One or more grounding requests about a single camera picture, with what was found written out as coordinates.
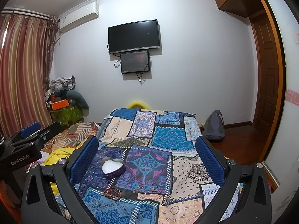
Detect purple heart-shaped tin box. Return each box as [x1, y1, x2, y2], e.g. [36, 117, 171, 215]
[100, 157, 126, 180]

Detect red braided string bracelet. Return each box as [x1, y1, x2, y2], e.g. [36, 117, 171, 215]
[103, 187, 123, 201]

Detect yellow towel blanket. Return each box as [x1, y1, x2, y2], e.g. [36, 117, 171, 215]
[43, 147, 76, 196]

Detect striped beige quilt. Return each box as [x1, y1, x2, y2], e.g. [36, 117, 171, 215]
[42, 122, 99, 153]

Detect green patterned storage box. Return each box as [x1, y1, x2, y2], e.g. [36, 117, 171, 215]
[50, 105, 83, 127]

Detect orange shoe box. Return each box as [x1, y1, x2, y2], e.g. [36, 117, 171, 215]
[51, 100, 69, 111]

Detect grey blue backpack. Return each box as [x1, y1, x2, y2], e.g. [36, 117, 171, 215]
[203, 110, 225, 141]

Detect dark green pillow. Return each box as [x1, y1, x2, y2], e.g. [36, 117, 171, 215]
[65, 90, 89, 110]

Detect pile of patterned clothes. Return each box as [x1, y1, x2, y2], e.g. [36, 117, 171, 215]
[45, 76, 75, 102]

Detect blue patchwork bed cover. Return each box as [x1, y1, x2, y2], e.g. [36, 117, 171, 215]
[75, 108, 220, 223]

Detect yellow round object behind bed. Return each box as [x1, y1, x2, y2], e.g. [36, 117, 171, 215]
[127, 101, 149, 110]

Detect red striped curtain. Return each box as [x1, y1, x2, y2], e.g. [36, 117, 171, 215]
[1, 14, 58, 137]

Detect brown wooden door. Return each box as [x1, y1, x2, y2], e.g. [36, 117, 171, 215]
[249, 0, 285, 161]

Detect black monitor cables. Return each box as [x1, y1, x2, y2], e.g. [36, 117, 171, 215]
[107, 42, 153, 85]

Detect white wall air conditioner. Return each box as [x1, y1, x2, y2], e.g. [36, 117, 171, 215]
[60, 2, 99, 33]

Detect large black wall television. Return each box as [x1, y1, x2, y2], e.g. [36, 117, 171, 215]
[108, 19, 161, 54]

